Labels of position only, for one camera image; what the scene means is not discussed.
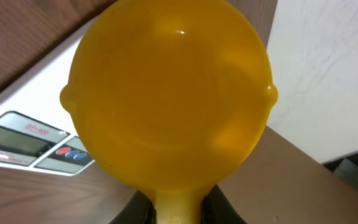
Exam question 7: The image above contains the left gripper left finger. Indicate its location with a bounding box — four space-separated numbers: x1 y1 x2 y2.
109 190 157 224

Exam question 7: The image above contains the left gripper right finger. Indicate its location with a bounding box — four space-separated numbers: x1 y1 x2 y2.
201 185 247 224

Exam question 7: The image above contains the yellow measuring scoop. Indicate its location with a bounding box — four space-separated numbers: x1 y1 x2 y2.
60 0 278 223

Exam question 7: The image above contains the white digital kitchen scale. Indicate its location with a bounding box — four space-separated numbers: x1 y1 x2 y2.
0 22 94 176

